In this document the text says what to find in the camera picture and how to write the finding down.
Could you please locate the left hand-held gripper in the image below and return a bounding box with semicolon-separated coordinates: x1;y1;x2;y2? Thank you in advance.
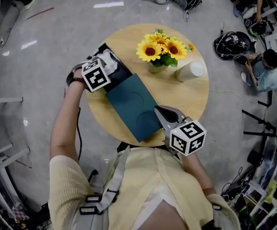
66;57;112;93

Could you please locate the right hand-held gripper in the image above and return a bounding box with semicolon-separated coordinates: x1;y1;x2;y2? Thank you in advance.
153;105;207;157

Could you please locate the white item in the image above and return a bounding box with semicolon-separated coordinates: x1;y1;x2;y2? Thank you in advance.
93;49;119;76

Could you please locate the black box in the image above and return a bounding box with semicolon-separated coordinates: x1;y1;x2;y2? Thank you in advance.
87;42;133;93

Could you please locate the teal box lid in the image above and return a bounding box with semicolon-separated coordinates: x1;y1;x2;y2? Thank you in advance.
104;73;165;143

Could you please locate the person's left forearm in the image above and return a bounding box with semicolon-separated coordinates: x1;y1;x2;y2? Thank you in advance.
49;79;89;164

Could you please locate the person's right forearm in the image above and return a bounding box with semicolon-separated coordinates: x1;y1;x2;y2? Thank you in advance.
180;152;216;197

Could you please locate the white flower vase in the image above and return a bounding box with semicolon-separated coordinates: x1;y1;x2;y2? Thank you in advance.
147;61;168;74

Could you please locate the white cylindrical cup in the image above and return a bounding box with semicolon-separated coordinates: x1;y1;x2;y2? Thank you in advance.
175;60;206;82

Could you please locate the yellow sunflower bouquet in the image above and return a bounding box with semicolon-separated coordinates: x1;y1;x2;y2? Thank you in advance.
135;28;196;68

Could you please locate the person's yellow cardigan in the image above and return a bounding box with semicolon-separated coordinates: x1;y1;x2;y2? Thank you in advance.
47;147;241;230

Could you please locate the black metal stand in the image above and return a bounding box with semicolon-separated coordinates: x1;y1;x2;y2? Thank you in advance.
241;100;277;139

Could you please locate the black helmet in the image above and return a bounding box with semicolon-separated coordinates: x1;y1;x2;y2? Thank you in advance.
244;18;269;37

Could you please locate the white shelf unit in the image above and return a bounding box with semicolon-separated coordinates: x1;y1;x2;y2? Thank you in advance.
243;138;277;230

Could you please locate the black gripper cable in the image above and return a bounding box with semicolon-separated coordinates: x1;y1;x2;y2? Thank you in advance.
77;107;83;162

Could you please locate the white floor cable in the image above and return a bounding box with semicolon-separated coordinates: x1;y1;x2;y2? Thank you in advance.
208;88;259;104

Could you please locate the grey harness strap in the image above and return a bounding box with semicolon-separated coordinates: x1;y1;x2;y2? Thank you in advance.
78;145;132;216

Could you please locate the black bag with cables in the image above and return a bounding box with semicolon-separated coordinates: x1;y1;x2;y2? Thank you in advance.
213;31;256;61

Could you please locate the tangle of black cables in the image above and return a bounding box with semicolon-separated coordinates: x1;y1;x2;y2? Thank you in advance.
220;166;256;202

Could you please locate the black floor cable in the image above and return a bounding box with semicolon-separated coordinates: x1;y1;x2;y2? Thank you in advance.
0;1;21;48

